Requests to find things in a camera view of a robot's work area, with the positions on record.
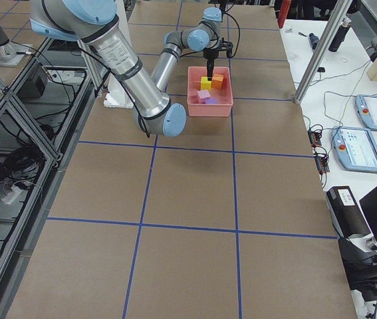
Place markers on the pink plastic bin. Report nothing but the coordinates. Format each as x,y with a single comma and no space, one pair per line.
223,96

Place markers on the yellow foam block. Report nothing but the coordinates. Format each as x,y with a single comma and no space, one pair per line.
205,83

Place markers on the orange foam block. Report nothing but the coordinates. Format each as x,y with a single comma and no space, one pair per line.
217,81

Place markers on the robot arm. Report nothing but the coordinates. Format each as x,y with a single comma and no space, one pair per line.
96,23

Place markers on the black box with label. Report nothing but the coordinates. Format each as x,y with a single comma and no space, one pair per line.
345,213

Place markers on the pink foam block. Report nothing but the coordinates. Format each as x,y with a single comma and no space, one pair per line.
202,96

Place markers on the lower teach pendant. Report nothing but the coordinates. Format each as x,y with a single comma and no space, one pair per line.
356,149

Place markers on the black water bottle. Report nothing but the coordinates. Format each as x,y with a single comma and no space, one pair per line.
340,35

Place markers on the white camera post base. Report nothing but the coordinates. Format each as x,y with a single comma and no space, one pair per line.
116,97

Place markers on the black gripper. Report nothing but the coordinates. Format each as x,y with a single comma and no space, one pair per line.
210,58

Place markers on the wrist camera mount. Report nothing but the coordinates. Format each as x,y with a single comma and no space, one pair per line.
226,47

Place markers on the aluminium frame post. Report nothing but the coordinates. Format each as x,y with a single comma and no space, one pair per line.
335,20

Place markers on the purple foam block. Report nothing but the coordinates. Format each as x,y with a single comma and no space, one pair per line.
211,101

